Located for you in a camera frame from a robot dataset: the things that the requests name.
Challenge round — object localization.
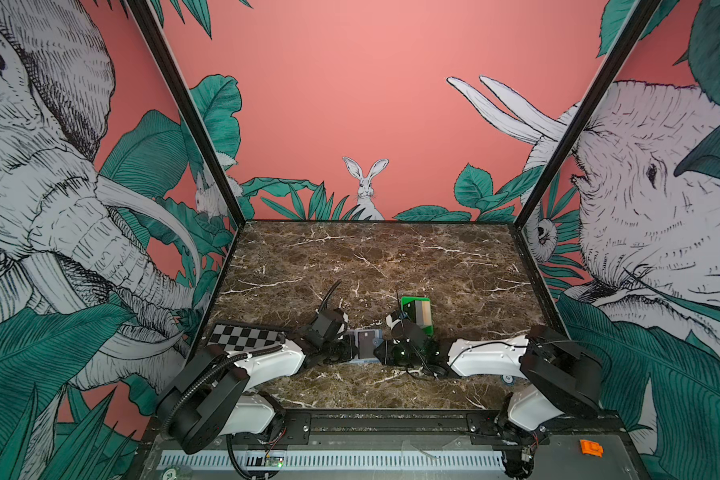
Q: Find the black frame post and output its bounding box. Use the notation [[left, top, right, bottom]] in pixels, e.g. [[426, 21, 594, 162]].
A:
[[513, 0, 661, 230], [127, 0, 246, 229]]

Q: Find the left black frame post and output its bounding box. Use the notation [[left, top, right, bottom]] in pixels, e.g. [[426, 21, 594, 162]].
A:
[[127, 0, 246, 229]]

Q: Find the right black frame post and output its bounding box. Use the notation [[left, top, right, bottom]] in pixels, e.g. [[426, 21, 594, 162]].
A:
[[513, 0, 661, 230]]

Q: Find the blue leather card holder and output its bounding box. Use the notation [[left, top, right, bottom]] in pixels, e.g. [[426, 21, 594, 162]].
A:
[[338, 329, 383, 364]]

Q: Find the black front mounting rail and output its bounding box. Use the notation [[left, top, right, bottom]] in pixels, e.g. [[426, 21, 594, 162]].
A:
[[149, 409, 625, 446]]

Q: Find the checkerboard calibration board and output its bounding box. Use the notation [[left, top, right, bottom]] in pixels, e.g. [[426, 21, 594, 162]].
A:
[[208, 323, 286, 351]]

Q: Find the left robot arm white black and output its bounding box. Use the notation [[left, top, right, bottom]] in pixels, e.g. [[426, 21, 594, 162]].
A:
[[156, 308, 348, 454]]

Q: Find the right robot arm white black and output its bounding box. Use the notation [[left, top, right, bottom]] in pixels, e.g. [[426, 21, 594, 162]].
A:
[[374, 318, 602, 445]]

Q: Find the green plastic card tray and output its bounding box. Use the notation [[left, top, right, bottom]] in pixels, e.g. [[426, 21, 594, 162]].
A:
[[400, 296, 434, 337]]

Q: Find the gold credit card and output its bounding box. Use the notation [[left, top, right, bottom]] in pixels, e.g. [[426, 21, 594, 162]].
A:
[[414, 300, 432, 329]]

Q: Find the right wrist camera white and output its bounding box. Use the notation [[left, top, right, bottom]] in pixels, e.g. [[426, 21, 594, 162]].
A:
[[386, 310, 401, 330]]

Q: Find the white slotted cable duct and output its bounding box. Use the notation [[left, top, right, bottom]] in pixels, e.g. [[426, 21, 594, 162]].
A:
[[157, 449, 505, 472]]

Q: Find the orange connector clip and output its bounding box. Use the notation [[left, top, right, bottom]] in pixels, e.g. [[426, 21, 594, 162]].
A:
[[579, 439, 604, 458]]

